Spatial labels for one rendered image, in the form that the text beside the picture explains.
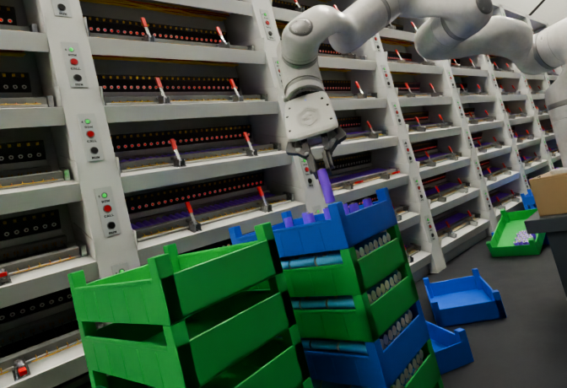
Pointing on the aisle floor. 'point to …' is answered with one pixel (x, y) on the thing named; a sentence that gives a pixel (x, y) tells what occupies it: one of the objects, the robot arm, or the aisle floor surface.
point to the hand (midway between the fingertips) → (321, 164)
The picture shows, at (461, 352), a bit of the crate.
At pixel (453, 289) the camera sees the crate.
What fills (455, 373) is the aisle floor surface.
